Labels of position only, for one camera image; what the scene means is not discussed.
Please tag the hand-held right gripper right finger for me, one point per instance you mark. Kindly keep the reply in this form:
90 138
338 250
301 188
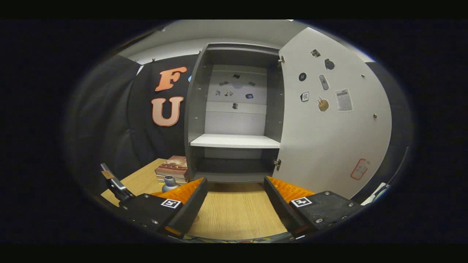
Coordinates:
279 210

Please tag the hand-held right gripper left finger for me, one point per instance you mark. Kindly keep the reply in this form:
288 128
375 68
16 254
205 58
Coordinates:
192 212

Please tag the silver bottle with pink label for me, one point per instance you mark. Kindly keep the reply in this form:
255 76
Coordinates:
169 184

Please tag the white cabinet door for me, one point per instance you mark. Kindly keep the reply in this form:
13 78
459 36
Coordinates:
321 146

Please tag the grey cabinet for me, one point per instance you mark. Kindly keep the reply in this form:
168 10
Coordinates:
274 109

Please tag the metal door hinge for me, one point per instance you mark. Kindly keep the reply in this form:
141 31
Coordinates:
281 60
278 164

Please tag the white cabinet shelf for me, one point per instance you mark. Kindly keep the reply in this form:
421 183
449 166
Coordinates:
234 140

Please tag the thin book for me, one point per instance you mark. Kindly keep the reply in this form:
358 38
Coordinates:
182 176

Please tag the brown cover book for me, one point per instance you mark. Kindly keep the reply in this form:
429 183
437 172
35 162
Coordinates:
173 164

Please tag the black backdrop cloth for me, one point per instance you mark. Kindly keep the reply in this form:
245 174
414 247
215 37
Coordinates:
106 128

